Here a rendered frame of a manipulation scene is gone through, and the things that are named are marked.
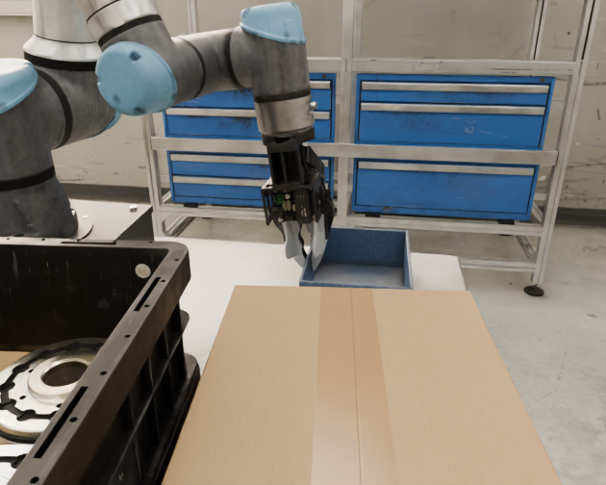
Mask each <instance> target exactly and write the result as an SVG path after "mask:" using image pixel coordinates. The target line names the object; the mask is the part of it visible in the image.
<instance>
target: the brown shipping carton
mask: <svg viewBox="0 0 606 485"><path fill-rule="evenodd" d="M161 485H563V484H562V482H561V480H560V478H559V476H558V474H557V473H556V471H555V469H554V467H553V464H552V462H551V460H550V458H549V456H548V454H547V452H546V450H545V448H544V446H543V442H542V440H541V438H540V436H539V434H538V432H537V430H536V428H535V426H534V424H533V423H532V420H531V418H530V416H529V414H528V412H527V410H526V408H525V406H524V404H523V402H522V400H521V398H520V395H519V393H518V390H517V388H516V386H515V384H514V382H513V380H512V378H511V376H510V373H509V372H508V370H507V368H506V366H505V364H504V362H503V360H502V358H501V356H500V354H499V352H498V349H497V347H496V345H495V343H494V341H493V339H492V336H491V334H490V332H489V330H488V327H487V325H486V323H485V322H484V320H483V318H482V316H481V314H480V312H479V310H478V308H477V305H476V303H475V301H474V299H473V297H472V295H471V293H470V292H469V291H434V290H398V289H364V288H328V287H294V286H258V285H235V287H234V289H233V291H232V294H231V297H230V299H229V302H228V305H227V308H226V310H225V313H224V316H223V318H222V321H221V324H220V326H219V328H218V331H217V334H216V336H215V341H214V343H213V346H212V349H211V352H210V354H209V357H208V360H207V362H206V365H205V368H204V369H203V372H202V375H201V378H200V380H199V383H198V386H197V388H196V391H195V394H194V397H193V399H192V402H191V405H190V407H189V411H188V413H187V416H186V419H185V422H184V424H183V427H182V430H181V432H180V435H179V438H178V441H177V443H176V446H175V448H174V450H173V453H172V456H171V458H170V461H169V464H168V467H167V469H166V472H165V475H164V479H163V482H162V484H161Z"/></svg>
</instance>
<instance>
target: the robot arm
mask: <svg viewBox="0 0 606 485"><path fill-rule="evenodd" d="M32 13H33V24H34V35H33V36H32V37H31V38H30V39H29V40H28V41H27V42H26V43H25V44H24V45H23V53H24V60H22V59H0V237H7V238H47V239H67V238H68V237H70V236H71V235H72V234H74V233H75V232H76V231H77V229H78V227H79V220H78V216H77V212H76V210H75V208H74V207H73V205H71V204H70V201H69V199H68V197H67V195H66V193H65V191H64V190H63V187H62V185H61V184H60V182H59V180H58V179H57V176H56V171H55V167H54V162H53V157H52V152H51V151H52V150H54V149H57V148H60V147H63V146H66V145H69V144H71V143H73V142H76V141H79V140H84V139H90V138H94V137H96V136H98V135H100V134H102V133H103V132H105V131H107V130H109V129H110V128H112V127H113V126H114V125H115V124H116V123H117V122H118V121H119V119H120V118H121V116H122V114H124V115H129V116H140V115H149V114H156V113H160V112H163V111H165V110H167V109H168V108H170V107H172V106H175V105H178V104H181V103H184V102H187V101H190V100H192V99H195V98H198V97H201V96H204V95H207V94H209V93H212V92H217V91H224V90H233V89H248V88H252V92H253V97H254V106H255V111H256V117H257V122H258V128H259V131H260V132H261V133H262V140H263V145H264V146H266V150H267V156H268V162H269V168H270V174H271V176H270V178H269V179H268V180H267V181H266V183H265V184H264V185H263V186H262V187H261V194H262V199H263V204H264V210H265V221H266V226H268V225H269V224H270V223H271V222H272V221H273V222H274V224H275V225H276V226H277V227H278V229H279V230H280V231H281V233H282V234H283V238H284V242H285V247H284V250H285V256H286V258H287V259H291V258H292V257H293V259H294V261H295V262H296V263H297V264H298V265H299V266H301V267H302V268H303V267H304V264H305V261H306V258H307V255H308V254H307V253H306V251H305V248H304V240H303V238H302V237H301V232H300V230H301V228H302V224H307V229H308V231H309V232H310V233H311V238H312V239H311V242H310V247H311V249H312V256H311V267H312V270H316V268H317V266H318V265H319V263H320V261H321V259H322V256H323V253H324V250H325V246H326V244H327V240H328V237H329V234H330V230H331V227H332V223H333V220H334V215H335V206H334V202H333V199H332V196H331V189H329V190H326V188H325V185H324V182H323V181H324V180H325V176H324V163H323V162H322V161H321V160H320V159H319V157H318V156H317V154H316V153H315V152H314V150H313V149H312V147H311V146H310V145H302V144H303V142H306V141H309V140H313V139H314V138H315V137H316V134H315V127H314V126H312V125H314V123H315V118H314V111H313V110H315V109H316V108H317V103H316V102H315V101H314V102H312V101H311V99H312V95H311V85H310V76H309V68H308V61H307V53H306V45H305V43H306V38H305V37H304V33H303V27H302V21H301V15H300V10H299V9H298V7H297V6H296V5H295V4H293V3H291V2H285V3H275V4H268V5H261V6H256V7H251V8H246V9H244V10H242V11H241V13H240V26H239V27H237V28H232V29H226V30H219V31H211V32H205V33H198V34H183V35H180V36H178V37H171V36H170V34H169V32H168V30H167V29H166V27H165V25H164V22H163V21H162V18H161V15H160V13H159V11H158V9H157V7H156V5H155V3H154V1H153V0H32ZM269 196H270V199H271V207H270V201H269ZM265 198H266V200H267V206H268V211H269V214H267V208H266V203H265Z"/></svg>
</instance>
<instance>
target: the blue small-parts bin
mask: <svg viewBox="0 0 606 485"><path fill-rule="evenodd" d="M311 256H312V249H311V247H310V248H309V251H308V255H307V258H306V261H305V264H304V267H303V269H302V272H301V275H300V278H299V287H328V288H364V289H398V290H413V289H414V284H413V275H412V265H411V254H410V245H409V235H408V231H407V230H389V229H370V228H353V227H335V226H332V227H331V230H330V234H329V237H328V240H327V244H326V246H325V250H324V253H323V256H322V259H321V261H320V263H319V265H318V266H317V268H316V270H312V267H311Z"/></svg>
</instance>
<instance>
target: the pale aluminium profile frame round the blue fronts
mask: <svg viewBox="0 0 606 485"><path fill-rule="evenodd" d="M547 3H548V0H537V5H536V10H535V17H534V23H533V29H532V35H531V40H530V46H529V52H528V59H527V60H538V59H539V54H540V48H541V43H542V37H543V26H544V21H545V15H546V9H547ZM599 4H600V0H584V6H583V11H582V15H581V20H580V25H579V30H578V35H577V40H576V45H575V50H574V55H573V60H572V61H573V62H575V68H574V73H573V75H569V79H568V89H567V94H566V99H565V100H552V101H551V106H550V109H563V113H562V118H561V124H560V129H559V134H558V139H557V143H556V148H555V150H528V149H500V148H472V147H445V146H417V145H389V144H362V143H354V138H355V113H356V88H357V73H361V72H351V64H352V58H353V57H360V58H361V54H362V31H363V8H364V0H342V32H341V95H336V104H340V136H339V143H334V142H307V141H306V142H303V144H302V145H310V146H311V147H312V149H313V150H314V152H315V153H316V154H317V156H326V157H339V170H334V179H338V183H334V191H338V199H333V202H334V206H335V208H337V212H336V213H335V215H334V220H333V223H332V226H335V227H355V226H372V227H390V228H407V229H423V230H441V231H458V232H474V233H492V234H498V235H501V236H511V235H514V236H515V238H516V240H517V241H518V244H519V246H520V248H521V250H522V251H523V253H524V255H525V257H526V259H527V260H519V259H503V258H488V257H472V256H457V255H452V256H457V257H459V260H460V263H461V267H462V268H479V269H493V270H508V271H522V272H531V276H530V282H531V283H532V284H533V285H534V286H527V287H525V288H524V292H525V293H526V294H529V295H532V296H542V295H543V294H544V290H543V289H541V288H539V287H537V285H541V284H542V283H543V275H544V270H545V265H546V260H547V256H548V251H549V247H550V242H551V237H552V232H553V228H554V223H555V218H556V214H557V209H558V204H559V199H560V195H561V190H562V186H563V181H564V176H565V171H566V167H567V162H568V153H569V149H570V144H571V139H572V135H573V130H574V125H575V120H576V116H577V111H578V106H579V102H580V97H581V92H582V88H583V83H584V78H585V74H586V69H587V64H588V59H589V55H590V50H591V45H592V41H593V32H594V27H595V22H596V18H597V14H598V9H599ZM187 8H188V21H189V33H190V34H198V33H199V27H198V14H197V1H196V0H187ZM345 59H347V72H345ZM581 62H583V64H582V69H581V74H580V75H578V72H579V67H580V63H581ZM140 123H141V131H142V139H143V147H144V155H145V162H146V170H147V178H148V186H149V194H150V202H151V205H153V213H152V218H153V225H154V233H155V237H170V238H175V237H176V236H177V235H178V234H179V233H180V231H181V230H182V229H183V228H184V227H185V226H186V225H187V224H188V223H189V222H190V221H191V220H192V219H193V218H194V217H202V218H213V217H219V218H236V219H254V220H265V210H264V209H252V208H235V207H216V206H212V204H204V203H187V202H185V203H184V205H181V204H173V203H174V202H172V201H171V191H169V192H168V193H167V194H165V195H164V196H163V197H162V190H161V182H164V183H169V175H160V172H159V164H158V155H157V150H177V151H203V152H229V153H254V154H267V150H266V146H264V145H263V141H262V140H227V139H198V138H170V137H155V130H154V121H153V114H149V115H141V116H140ZM354 158H376V159H401V160H426V161H451V162H476V163H501V164H527V165H552V169H551V173H550V178H549V183H548V188H547V192H535V194H534V199H533V200H545V203H544V208H543V213H542V212H541V210H540V209H539V208H538V206H537V205H536V204H535V202H534V201H533V205H532V210H531V215H530V219H531V221H532V222H533V223H522V222H519V220H513V219H499V220H498V221H486V220H468V219H450V218H432V217H397V216H380V213H369V212H366V214H365V215H361V214H355V212H352V187H353V162H354ZM169 216H179V217H178V218H177V219H176V220H175V221H174V222H173V223H172V224H171V225H170V226H169V227H168V228H167V229H165V223H164V221H165V220H166V218H167V217H169ZM528 236H538V242H537V247H535V246H534V245H533V243H532V242H531V240H530V238H529V237H528Z"/></svg>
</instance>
